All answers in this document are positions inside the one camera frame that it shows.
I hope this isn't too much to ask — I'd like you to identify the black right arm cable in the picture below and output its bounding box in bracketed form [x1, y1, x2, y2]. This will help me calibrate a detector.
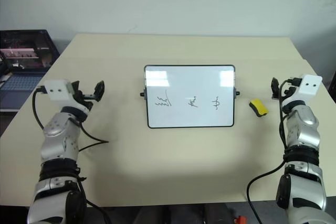
[245, 78, 299, 224]

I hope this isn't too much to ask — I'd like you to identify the open dark laptop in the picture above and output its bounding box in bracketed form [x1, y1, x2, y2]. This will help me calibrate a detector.
[0, 29, 61, 112]

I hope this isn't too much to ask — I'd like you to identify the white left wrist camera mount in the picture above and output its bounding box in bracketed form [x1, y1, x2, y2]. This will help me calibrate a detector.
[43, 78, 77, 102]

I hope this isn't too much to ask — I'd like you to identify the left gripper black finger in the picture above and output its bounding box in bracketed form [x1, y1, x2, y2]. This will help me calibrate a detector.
[90, 80, 106, 103]
[70, 80, 81, 94]

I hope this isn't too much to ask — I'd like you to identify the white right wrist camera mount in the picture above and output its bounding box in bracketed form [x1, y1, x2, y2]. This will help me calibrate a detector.
[298, 74, 323, 102]

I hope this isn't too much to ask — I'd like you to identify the small black-framed whiteboard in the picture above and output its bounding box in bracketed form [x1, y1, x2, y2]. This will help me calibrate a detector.
[140, 63, 241, 130]

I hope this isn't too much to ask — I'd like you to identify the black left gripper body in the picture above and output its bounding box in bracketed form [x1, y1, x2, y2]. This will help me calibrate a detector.
[73, 89, 95, 110]

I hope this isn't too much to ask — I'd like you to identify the yellow and black eraser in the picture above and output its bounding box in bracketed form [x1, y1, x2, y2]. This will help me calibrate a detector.
[248, 99, 269, 118]

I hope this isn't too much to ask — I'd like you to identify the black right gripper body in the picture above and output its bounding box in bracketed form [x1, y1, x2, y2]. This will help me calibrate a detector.
[282, 84, 299, 101]

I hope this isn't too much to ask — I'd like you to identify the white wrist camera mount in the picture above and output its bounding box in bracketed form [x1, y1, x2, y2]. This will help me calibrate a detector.
[43, 78, 77, 102]
[298, 74, 323, 102]

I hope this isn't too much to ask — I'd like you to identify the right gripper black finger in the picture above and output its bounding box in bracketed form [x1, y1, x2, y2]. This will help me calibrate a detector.
[270, 77, 281, 101]
[283, 77, 303, 87]

